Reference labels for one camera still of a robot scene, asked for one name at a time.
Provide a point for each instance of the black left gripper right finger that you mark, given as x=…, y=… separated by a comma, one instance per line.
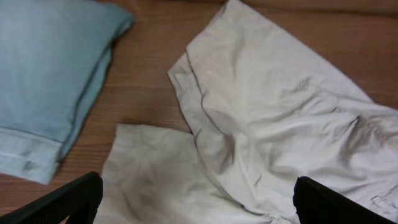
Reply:
x=317, y=204

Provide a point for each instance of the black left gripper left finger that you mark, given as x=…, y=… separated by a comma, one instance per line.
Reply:
x=75, y=202

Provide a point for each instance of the beige khaki shorts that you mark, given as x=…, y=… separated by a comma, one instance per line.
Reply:
x=263, y=110

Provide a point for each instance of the folded light blue denim shorts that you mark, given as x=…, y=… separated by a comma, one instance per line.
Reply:
x=54, y=59

